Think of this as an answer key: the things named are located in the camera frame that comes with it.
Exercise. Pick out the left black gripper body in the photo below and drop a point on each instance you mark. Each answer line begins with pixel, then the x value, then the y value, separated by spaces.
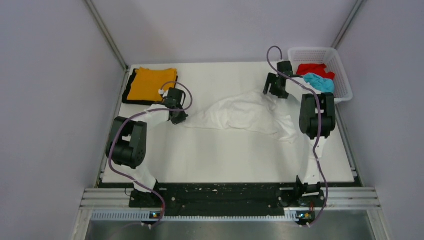
pixel 179 106

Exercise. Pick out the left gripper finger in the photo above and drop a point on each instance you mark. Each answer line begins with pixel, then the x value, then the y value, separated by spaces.
pixel 174 117
pixel 182 116

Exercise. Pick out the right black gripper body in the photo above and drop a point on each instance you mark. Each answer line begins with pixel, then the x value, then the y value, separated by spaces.
pixel 272 79

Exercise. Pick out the white t shirt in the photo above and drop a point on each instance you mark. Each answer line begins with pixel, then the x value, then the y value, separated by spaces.
pixel 252 111

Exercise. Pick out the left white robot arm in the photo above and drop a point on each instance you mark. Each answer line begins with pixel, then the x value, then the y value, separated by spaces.
pixel 126 148

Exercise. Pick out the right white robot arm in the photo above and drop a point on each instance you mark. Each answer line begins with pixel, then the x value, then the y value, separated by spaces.
pixel 317 120

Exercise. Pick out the folded orange t shirt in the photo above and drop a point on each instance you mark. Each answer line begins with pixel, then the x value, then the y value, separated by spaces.
pixel 150 84

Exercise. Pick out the teal t shirt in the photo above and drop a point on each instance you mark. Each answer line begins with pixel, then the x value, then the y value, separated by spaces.
pixel 324 85

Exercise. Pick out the red t shirt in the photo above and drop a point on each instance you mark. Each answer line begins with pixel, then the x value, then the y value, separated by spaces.
pixel 314 68

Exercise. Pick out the folded black t shirt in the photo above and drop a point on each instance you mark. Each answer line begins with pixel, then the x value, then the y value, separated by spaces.
pixel 127 96

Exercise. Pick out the white plastic basket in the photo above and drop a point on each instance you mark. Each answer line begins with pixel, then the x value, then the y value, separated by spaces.
pixel 328 56

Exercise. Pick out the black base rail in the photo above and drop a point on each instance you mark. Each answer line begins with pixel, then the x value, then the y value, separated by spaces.
pixel 228 199

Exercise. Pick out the white slotted cable duct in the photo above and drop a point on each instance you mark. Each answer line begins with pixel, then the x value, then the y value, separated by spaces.
pixel 154 215

